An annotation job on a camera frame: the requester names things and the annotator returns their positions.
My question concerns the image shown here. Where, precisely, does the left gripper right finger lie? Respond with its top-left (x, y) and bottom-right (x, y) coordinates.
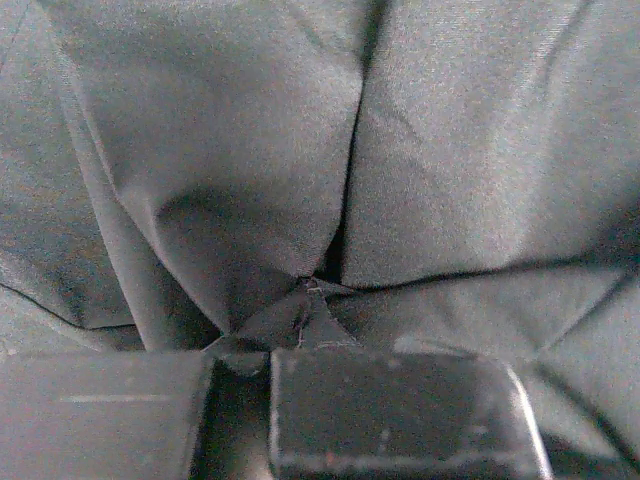
top-left (268, 348), bottom-right (553, 479)

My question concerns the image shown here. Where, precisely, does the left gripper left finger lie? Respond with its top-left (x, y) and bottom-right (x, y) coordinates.
top-left (1, 351), bottom-right (214, 479)

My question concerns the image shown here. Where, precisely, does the black jacket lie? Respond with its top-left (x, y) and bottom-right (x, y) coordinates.
top-left (1, 1), bottom-right (639, 479)

